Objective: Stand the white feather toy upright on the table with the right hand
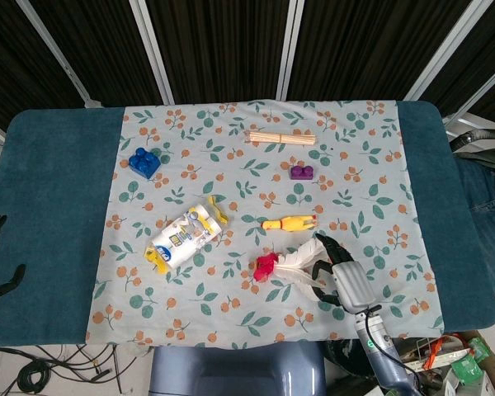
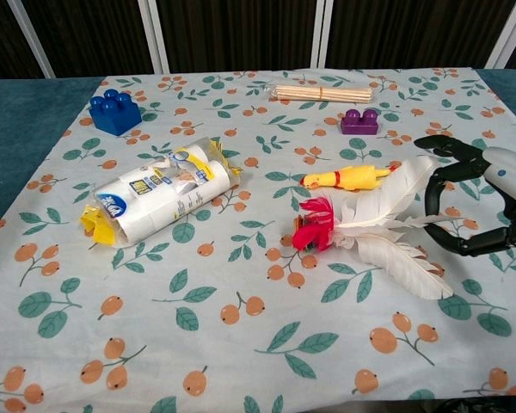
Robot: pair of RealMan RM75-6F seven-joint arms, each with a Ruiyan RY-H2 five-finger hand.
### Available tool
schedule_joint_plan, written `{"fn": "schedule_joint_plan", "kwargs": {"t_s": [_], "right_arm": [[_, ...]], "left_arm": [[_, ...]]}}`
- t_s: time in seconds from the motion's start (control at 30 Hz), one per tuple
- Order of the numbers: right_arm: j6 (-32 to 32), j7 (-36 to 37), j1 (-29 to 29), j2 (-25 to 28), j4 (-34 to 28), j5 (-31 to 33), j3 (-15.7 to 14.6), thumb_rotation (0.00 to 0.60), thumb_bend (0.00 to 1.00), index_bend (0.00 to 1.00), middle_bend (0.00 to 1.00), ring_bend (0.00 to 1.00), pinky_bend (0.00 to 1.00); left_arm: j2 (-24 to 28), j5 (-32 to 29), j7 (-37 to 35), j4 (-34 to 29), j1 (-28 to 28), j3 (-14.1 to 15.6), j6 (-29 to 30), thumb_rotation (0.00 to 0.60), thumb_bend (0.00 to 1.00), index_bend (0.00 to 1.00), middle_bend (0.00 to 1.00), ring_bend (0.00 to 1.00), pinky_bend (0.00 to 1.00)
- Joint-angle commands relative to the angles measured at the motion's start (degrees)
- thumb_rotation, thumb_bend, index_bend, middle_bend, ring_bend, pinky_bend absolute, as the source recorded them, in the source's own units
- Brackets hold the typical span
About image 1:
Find blue toy building block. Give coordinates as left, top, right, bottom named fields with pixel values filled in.
left=129, top=147, right=163, bottom=181

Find blue jeans fabric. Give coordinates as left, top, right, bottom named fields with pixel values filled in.
left=453, top=154, right=495, bottom=294

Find cardboard box with clutter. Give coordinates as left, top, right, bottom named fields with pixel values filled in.
left=395, top=329, right=495, bottom=396

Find black cables on floor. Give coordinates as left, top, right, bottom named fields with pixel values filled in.
left=0, top=344, right=138, bottom=393

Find red and white feather shuttlecock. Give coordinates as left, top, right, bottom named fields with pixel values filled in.
left=254, top=238, right=335, bottom=296

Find yellow rubber chicken toy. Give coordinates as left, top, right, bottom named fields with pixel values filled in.
left=261, top=214, right=318, bottom=234

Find black waste bin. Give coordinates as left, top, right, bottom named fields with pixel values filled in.
left=323, top=338, right=383, bottom=396

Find purple toy building block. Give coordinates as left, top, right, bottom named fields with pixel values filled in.
left=290, top=165, right=316, bottom=182

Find teal table cover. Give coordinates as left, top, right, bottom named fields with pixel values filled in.
left=0, top=100, right=495, bottom=347

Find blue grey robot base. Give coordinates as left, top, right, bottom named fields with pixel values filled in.
left=148, top=342, right=328, bottom=396

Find bundle of wooden sticks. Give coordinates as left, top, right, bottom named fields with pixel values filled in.
left=243, top=130, right=317, bottom=146

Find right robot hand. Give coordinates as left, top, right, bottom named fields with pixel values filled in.
left=311, top=233, right=383, bottom=314

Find white and yellow tissue pack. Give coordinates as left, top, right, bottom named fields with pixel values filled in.
left=144, top=196, right=231, bottom=275

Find floral patterned cloth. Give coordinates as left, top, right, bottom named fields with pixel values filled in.
left=84, top=99, right=446, bottom=350

